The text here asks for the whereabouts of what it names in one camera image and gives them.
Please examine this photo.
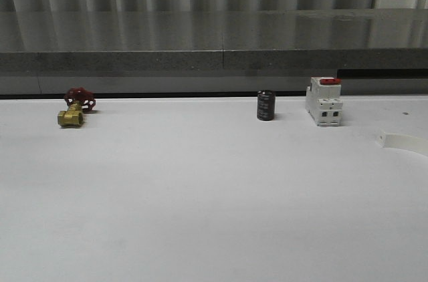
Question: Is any brass valve red handwheel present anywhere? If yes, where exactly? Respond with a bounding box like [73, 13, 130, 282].
[57, 88, 96, 127]

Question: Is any grey stone ledge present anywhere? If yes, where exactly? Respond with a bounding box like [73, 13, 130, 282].
[1, 9, 427, 77]

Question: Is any black cylindrical capacitor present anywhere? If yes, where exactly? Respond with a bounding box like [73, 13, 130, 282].
[257, 90, 276, 121]

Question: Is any white half pipe clamp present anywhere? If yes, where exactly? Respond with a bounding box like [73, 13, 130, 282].
[377, 130, 428, 156]

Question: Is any white circuit breaker red switch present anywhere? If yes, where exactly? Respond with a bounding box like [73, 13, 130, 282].
[305, 77, 343, 126]

